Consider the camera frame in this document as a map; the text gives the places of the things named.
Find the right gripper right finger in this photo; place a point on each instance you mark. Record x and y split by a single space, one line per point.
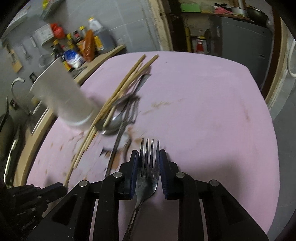
176 184

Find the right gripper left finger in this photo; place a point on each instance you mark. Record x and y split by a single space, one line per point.
122 184

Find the metal fork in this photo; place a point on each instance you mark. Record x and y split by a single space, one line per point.
147 179

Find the wooden chopstick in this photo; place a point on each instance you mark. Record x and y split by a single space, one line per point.
99 115
134 76

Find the metal spoon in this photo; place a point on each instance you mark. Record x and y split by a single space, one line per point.
115 122

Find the white plastic utensil holder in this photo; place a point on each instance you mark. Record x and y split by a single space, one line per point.
57 90

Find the pink floral tablecloth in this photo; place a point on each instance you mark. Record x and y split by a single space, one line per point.
209 116

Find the steel sink faucet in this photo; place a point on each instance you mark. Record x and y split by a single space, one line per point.
17 96

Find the white blue salt bag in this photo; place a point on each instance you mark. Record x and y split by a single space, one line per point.
74 59

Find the red white gas bottle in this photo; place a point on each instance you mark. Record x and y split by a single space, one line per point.
200 46

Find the orange sauce pouch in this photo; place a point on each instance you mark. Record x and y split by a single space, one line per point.
89 46

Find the large oil jug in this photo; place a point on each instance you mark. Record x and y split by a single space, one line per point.
103 40

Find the dark soy sauce bottle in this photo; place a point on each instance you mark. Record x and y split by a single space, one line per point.
59 53

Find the grey cabinet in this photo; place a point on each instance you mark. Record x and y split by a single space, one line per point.
245 43

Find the red plastic bag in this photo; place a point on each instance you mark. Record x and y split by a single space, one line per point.
57 31

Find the green box on shelf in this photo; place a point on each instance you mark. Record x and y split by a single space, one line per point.
190 8

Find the black cooking pot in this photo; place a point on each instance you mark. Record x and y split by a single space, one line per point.
256 15

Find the white wall box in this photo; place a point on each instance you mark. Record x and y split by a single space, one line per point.
44 34

